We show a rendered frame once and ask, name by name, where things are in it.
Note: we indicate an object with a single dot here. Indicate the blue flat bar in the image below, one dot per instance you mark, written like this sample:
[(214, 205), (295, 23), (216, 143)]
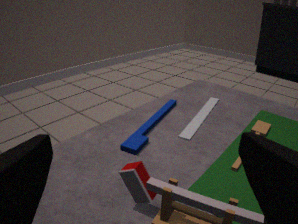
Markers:
[(138, 140)]

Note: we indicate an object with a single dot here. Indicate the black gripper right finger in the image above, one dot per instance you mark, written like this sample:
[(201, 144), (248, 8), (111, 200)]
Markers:
[(272, 171)]

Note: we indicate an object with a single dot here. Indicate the green putting mat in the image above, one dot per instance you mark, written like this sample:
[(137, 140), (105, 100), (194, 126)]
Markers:
[(220, 183)]

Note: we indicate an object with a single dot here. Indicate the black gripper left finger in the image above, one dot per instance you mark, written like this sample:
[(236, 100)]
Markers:
[(23, 175)]

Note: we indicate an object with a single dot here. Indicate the grey flat bar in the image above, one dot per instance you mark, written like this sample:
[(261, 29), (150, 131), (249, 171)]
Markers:
[(197, 120)]

